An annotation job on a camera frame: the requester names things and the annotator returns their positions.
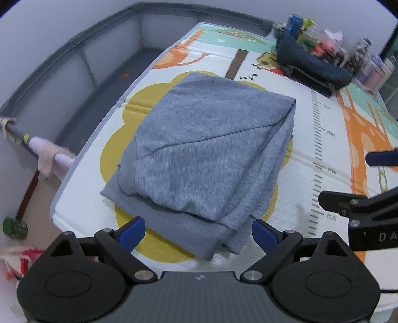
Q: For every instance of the grey knit sweater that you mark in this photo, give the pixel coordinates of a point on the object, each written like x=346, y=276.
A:
x=203, y=164

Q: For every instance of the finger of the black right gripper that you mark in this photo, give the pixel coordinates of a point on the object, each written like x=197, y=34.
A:
x=382, y=158
x=346, y=204

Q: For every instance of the red white bag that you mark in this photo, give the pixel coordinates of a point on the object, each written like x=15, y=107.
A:
x=18, y=260

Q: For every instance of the grey playpen fence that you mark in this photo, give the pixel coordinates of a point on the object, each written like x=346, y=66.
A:
x=68, y=95

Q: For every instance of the dark navy folded garment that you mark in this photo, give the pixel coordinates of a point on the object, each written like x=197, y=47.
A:
x=301, y=66

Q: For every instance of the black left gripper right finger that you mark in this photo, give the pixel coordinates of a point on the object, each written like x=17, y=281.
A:
x=285, y=248

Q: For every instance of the blue box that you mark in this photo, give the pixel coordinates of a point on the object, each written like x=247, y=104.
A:
x=294, y=25

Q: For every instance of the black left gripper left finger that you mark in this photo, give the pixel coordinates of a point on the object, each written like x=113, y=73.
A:
x=103, y=258

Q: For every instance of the pink bottle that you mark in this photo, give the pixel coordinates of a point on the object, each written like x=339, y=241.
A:
x=374, y=80

